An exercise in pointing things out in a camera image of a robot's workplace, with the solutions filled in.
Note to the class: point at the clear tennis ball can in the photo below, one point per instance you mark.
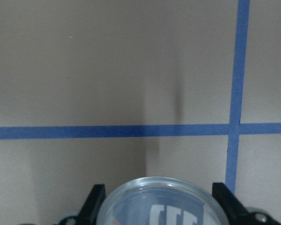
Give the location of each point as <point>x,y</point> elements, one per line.
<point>159,200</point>

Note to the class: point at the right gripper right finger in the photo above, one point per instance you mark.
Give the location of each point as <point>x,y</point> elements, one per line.
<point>235,212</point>

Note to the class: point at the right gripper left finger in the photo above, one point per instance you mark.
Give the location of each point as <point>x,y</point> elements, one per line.
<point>90,209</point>

